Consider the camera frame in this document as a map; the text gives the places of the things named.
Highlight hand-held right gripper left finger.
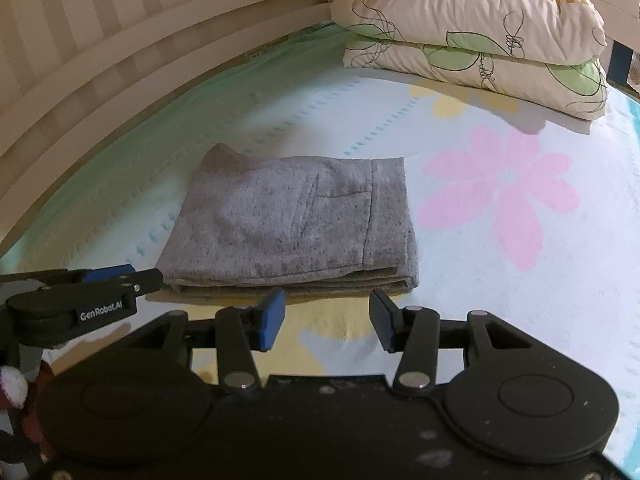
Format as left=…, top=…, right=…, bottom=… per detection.
left=117, top=287, right=287, bottom=397

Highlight grey pants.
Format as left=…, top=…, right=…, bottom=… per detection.
left=156, top=142, right=420, bottom=297

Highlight folded floral quilt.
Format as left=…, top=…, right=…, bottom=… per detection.
left=330, top=0, right=610, bottom=122

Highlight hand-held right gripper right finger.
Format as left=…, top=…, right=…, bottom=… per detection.
left=368, top=289, right=538, bottom=397

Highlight wooden bed frame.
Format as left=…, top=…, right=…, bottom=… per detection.
left=0, top=0, right=346, bottom=256

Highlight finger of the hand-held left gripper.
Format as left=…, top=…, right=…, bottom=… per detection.
left=0, top=264, right=136, bottom=288
left=75, top=268, right=165, bottom=298

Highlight blue bed post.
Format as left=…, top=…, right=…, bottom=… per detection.
left=605, top=40, right=632, bottom=88

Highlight pastel flower bed sheet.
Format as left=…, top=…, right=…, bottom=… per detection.
left=0, top=22, right=640, bottom=466

